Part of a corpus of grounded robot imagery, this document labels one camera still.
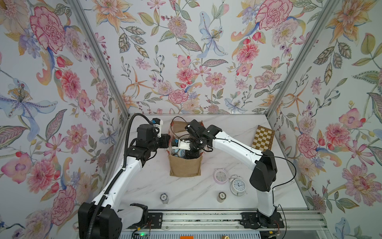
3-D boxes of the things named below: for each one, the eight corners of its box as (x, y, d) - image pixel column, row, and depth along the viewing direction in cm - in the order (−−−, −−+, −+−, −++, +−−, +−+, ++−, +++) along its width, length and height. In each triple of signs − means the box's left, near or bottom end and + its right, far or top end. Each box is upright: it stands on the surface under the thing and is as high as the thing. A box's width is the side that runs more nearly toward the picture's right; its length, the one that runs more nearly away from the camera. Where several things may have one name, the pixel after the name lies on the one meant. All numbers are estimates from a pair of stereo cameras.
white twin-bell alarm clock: (231, 196, 83) (232, 194, 80) (228, 177, 90) (229, 174, 87) (246, 196, 83) (248, 194, 80) (241, 177, 90) (243, 174, 87)
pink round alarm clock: (214, 184, 88) (214, 182, 85) (212, 170, 93) (213, 168, 91) (228, 184, 88) (229, 182, 85) (226, 170, 93) (227, 168, 91)
